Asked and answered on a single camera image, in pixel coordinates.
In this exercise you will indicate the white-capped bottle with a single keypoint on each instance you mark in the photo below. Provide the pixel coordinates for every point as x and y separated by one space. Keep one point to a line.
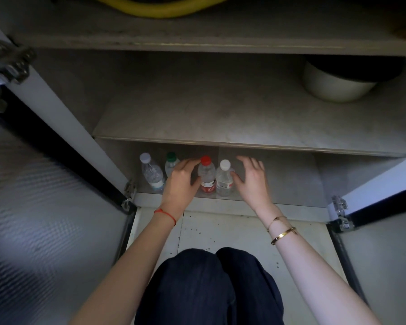
224 182

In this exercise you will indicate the grey cabinet door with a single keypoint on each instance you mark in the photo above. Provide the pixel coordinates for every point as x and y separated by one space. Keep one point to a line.
385 267
37 216

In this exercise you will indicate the white pot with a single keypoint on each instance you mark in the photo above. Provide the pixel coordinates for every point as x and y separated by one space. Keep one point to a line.
335 87

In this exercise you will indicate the metal cabinet hinge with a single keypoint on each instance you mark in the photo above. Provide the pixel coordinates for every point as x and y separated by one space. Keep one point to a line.
128 199
341 216
13 64

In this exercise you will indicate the person's right hand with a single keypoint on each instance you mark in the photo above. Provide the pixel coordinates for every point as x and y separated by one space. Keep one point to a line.
255 186

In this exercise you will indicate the person's left hand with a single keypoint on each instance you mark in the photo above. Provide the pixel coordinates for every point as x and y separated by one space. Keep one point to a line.
179 189

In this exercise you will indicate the red-capped bottle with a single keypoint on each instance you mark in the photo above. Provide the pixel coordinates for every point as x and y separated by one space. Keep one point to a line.
208 181

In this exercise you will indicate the grey kitchen cabinet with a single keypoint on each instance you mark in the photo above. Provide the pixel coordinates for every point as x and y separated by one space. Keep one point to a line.
223 108

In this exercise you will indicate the person's left forearm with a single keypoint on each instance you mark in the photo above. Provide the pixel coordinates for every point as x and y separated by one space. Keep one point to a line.
128 274

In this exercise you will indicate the person's dark trousers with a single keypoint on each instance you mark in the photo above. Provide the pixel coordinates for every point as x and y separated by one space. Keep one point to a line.
206 287

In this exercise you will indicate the white-cap blue-label water bottle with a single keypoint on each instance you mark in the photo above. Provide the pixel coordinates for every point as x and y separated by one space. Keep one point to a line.
154 179

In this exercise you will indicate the person's right forearm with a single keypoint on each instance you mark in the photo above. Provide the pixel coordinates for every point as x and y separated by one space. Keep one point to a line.
318 284

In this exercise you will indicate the green-cap water bottle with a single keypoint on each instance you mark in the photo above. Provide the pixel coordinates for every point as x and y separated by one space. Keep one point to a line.
171 165

